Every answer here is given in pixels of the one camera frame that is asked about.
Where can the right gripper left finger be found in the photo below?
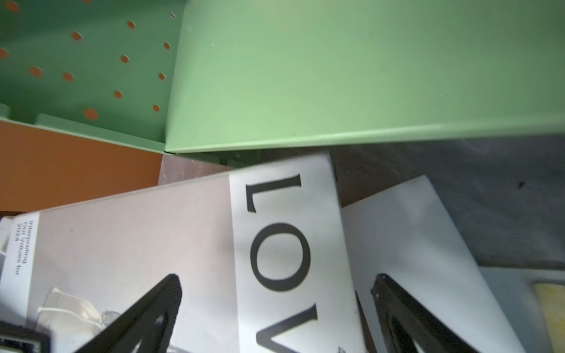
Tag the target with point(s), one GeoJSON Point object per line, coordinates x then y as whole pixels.
{"type": "Point", "coordinates": [147, 326]}

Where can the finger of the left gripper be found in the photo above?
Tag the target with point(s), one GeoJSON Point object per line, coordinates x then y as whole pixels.
{"type": "Point", "coordinates": [16, 338]}

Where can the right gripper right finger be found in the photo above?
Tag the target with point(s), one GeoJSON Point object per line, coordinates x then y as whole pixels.
{"type": "Point", "coordinates": [407, 326]}

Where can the white book brown bars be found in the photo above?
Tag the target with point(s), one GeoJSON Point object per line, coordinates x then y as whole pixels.
{"type": "Point", "coordinates": [406, 233]}

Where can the white LOVER book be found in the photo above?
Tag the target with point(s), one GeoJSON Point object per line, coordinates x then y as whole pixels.
{"type": "Point", "coordinates": [260, 254]}

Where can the yellow Chinese history picture book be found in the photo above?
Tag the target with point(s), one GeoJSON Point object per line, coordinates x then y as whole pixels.
{"type": "Point", "coordinates": [515, 292]}

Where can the green desktop shelf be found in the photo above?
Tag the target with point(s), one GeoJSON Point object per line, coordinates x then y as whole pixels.
{"type": "Point", "coordinates": [222, 80]}

